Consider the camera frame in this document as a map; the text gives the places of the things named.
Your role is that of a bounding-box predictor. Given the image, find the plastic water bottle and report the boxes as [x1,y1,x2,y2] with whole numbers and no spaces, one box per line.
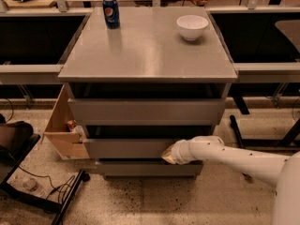
[22,177,45,198]

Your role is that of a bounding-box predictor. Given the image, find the dark bag on left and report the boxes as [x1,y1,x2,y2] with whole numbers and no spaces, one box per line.
[0,116,34,161]

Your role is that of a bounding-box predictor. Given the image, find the black bar on floor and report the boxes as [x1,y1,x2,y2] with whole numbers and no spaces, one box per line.
[230,115,245,149]

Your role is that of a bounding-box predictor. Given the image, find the black frame leg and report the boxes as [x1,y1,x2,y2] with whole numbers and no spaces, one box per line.
[52,170,90,225]

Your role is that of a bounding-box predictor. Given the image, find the cardboard box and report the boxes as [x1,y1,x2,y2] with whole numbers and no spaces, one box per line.
[44,87,89,159]

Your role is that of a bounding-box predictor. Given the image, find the grey bottom drawer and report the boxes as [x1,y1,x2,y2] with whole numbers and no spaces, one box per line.
[97,159,203,177]

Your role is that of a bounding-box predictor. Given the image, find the grey drawer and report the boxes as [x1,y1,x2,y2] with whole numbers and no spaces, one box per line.
[68,98,225,126]
[83,139,176,158]
[97,159,203,177]

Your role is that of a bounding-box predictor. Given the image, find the grey drawer cabinet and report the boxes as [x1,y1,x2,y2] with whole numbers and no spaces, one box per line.
[57,6,238,178]

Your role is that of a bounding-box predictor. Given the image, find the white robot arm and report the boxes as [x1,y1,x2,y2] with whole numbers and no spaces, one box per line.
[162,136,300,225]

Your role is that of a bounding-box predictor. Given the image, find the black floor cable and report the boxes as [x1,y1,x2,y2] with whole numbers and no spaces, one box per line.
[18,165,78,204]

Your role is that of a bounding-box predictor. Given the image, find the white ceramic bowl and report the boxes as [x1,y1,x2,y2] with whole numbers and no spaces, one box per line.
[176,15,209,41]

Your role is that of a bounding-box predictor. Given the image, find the blue Pepsi can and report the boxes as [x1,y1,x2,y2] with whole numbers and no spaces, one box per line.
[102,0,120,29]

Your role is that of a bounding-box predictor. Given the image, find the grey top drawer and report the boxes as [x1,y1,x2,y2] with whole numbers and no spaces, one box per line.
[68,98,225,126]

